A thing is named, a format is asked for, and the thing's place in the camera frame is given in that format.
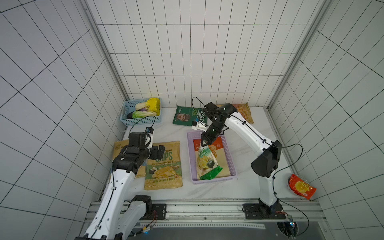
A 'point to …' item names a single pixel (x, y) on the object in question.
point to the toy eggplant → (129, 115)
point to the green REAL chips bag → (186, 115)
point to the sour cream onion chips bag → (165, 172)
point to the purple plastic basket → (192, 135)
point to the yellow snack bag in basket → (154, 104)
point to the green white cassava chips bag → (207, 166)
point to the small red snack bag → (300, 186)
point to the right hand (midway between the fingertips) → (198, 145)
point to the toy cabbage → (140, 114)
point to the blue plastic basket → (128, 106)
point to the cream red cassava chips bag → (218, 148)
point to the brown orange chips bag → (244, 109)
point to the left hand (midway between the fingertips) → (153, 150)
